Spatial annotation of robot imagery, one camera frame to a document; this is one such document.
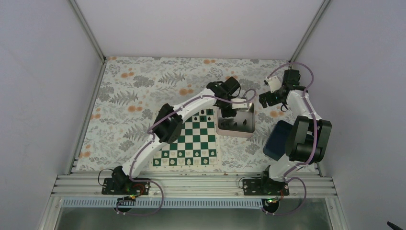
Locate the dark blue tin lid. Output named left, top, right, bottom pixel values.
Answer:
left=263, top=121, right=293, bottom=161

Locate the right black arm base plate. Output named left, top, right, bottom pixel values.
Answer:
left=242, top=178, right=290, bottom=196

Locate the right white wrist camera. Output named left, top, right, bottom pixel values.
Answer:
left=264, top=76, right=282, bottom=93

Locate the aluminium rail frame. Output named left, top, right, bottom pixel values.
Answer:
left=51, top=172, right=338, bottom=198

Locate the green white chessboard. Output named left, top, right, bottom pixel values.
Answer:
left=149, top=108, right=222, bottom=172

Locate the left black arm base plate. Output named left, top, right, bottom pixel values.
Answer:
left=101, top=178, right=150, bottom=196

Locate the pink metal tin tray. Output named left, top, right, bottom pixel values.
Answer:
left=216, top=103, right=255, bottom=138

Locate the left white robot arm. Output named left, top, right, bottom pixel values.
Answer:
left=112, top=77, right=240, bottom=194

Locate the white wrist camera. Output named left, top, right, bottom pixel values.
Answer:
left=231, top=98, right=249, bottom=110
left=264, top=76, right=282, bottom=93

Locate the floral table mat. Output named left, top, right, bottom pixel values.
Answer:
left=76, top=57, right=295, bottom=173

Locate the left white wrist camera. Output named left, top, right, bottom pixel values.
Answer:
left=231, top=98, right=249, bottom=110

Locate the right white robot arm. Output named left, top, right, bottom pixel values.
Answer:
left=259, top=69, right=332, bottom=195

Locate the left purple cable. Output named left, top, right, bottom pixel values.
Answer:
left=114, top=89, right=257, bottom=217

